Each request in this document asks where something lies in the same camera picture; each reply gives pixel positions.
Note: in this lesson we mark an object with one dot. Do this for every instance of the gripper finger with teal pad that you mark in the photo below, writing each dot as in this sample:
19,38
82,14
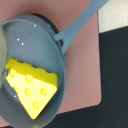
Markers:
3,48

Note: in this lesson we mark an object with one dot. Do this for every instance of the grey toy frying pan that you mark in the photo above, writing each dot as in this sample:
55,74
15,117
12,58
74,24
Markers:
31,40

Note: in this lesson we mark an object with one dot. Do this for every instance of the yellow toy cheese wedge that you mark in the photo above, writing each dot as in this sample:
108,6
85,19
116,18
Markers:
34,86

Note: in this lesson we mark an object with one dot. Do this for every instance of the pink toy stove board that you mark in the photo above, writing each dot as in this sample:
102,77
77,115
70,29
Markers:
83,87

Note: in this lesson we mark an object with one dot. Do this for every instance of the beige striped placemat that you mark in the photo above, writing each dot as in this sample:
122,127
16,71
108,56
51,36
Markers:
113,15

